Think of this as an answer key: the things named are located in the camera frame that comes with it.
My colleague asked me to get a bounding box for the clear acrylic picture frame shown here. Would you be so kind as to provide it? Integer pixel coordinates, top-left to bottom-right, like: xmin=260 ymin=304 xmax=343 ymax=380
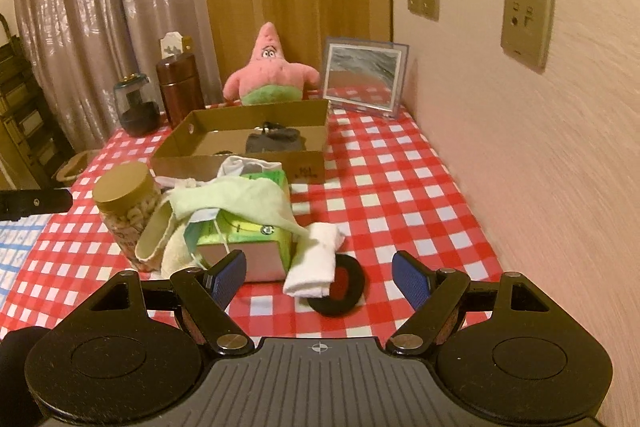
xmin=321 ymin=37 xmax=410 ymax=120

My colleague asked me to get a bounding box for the brown thermos bottle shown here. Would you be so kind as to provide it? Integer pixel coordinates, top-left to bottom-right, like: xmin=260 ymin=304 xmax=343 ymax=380
xmin=155 ymin=53 xmax=205 ymax=130

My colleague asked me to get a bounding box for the dark glass jar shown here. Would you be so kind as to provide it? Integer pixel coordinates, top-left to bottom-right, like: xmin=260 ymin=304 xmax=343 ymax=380
xmin=113 ymin=73 xmax=162 ymax=138

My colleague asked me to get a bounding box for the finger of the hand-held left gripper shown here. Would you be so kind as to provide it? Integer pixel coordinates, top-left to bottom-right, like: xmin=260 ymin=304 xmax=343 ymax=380
xmin=0 ymin=188 xmax=74 ymax=222

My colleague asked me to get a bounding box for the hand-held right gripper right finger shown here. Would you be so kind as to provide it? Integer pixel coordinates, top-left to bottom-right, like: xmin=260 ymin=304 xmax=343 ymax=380
xmin=386 ymin=251 xmax=557 ymax=355

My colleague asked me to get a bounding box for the black round pad red centre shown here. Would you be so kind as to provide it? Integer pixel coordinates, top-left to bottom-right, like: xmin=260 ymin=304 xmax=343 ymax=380
xmin=306 ymin=253 xmax=368 ymax=319

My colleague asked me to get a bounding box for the white house-shaped ornament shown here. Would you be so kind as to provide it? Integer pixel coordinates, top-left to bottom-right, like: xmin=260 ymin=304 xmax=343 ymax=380
xmin=159 ymin=31 xmax=194 ymax=58

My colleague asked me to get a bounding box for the bamboo rack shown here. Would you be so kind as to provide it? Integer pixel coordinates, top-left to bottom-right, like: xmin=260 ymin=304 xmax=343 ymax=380
xmin=0 ymin=14 xmax=67 ymax=190

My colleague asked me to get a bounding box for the blue checkered cloth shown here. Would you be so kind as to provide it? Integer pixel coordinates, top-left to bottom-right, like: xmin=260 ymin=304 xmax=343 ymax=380
xmin=0 ymin=212 xmax=52 ymax=304

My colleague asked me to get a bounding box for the red checkered tablecloth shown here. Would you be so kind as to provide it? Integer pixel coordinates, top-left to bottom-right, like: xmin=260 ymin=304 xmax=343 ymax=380
xmin=0 ymin=99 xmax=507 ymax=344

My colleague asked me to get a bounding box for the pink starfish plush toy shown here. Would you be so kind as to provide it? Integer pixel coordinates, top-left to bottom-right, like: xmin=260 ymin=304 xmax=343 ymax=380
xmin=222 ymin=22 xmax=321 ymax=107

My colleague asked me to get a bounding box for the woven basket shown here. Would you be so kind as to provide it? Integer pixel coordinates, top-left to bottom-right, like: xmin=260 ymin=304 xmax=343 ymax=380
xmin=55 ymin=149 xmax=102 ymax=186

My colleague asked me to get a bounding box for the white sock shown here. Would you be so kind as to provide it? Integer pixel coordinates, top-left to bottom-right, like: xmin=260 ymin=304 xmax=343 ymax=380
xmin=282 ymin=224 xmax=347 ymax=299

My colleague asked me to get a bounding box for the plastic jar with tan lid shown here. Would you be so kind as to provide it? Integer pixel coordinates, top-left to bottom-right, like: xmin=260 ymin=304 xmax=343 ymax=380
xmin=92 ymin=161 xmax=164 ymax=274

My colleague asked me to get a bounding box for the cardboard box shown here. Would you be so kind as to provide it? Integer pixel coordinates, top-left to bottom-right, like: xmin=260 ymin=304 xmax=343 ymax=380
xmin=150 ymin=99 xmax=331 ymax=186

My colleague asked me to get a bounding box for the light green sock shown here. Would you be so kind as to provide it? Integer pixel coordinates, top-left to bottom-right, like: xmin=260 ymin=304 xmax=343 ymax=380
xmin=136 ymin=178 xmax=311 ymax=275

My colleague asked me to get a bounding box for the green tissue box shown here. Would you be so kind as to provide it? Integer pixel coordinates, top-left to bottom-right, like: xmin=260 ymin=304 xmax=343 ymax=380
xmin=194 ymin=170 xmax=293 ymax=284

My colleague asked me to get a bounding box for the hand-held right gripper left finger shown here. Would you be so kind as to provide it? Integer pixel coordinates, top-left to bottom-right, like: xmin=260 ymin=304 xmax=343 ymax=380
xmin=80 ymin=251 xmax=257 ymax=354

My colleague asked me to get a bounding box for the dark cloth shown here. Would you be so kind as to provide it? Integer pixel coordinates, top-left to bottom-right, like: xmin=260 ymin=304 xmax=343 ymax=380
xmin=245 ymin=121 xmax=308 ymax=154

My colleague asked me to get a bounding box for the cream towel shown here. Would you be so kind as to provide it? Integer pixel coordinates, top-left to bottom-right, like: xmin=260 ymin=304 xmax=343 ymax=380
xmin=159 ymin=227 xmax=202 ymax=280

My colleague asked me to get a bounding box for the sheer grey curtain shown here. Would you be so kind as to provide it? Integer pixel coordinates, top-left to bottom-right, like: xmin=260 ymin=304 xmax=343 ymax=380
xmin=10 ymin=0 xmax=222 ymax=150

